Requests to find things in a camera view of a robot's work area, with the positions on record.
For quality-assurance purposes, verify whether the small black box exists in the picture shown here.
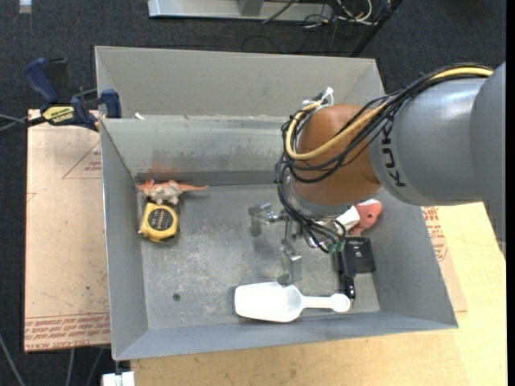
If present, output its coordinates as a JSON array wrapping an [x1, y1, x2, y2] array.
[[344, 236, 377, 274]]

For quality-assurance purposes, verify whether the yellow tape measure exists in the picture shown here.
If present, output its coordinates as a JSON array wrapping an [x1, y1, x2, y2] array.
[[138, 202, 179, 244]]

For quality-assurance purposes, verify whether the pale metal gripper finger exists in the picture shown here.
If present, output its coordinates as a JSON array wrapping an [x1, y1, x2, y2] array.
[[247, 202, 283, 238], [277, 244, 303, 287]]

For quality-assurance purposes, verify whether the grey metal bin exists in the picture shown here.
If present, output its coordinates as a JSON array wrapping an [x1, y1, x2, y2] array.
[[94, 45, 459, 362]]

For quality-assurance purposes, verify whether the brown cardboard board, red print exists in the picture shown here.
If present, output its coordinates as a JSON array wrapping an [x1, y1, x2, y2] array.
[[23, 109, 470, 353]]

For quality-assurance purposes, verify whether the pink toy animal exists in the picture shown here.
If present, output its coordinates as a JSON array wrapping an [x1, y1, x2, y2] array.
[[348, 199, 383, 236]]

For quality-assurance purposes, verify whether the white plastic scoop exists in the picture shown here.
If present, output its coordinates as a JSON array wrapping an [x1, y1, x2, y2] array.
[[233, 281, 352, 323]]

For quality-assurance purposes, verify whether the orange toy dinosaur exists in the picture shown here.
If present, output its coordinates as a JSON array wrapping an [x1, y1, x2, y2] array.
[[135, 178, 209, 207]]

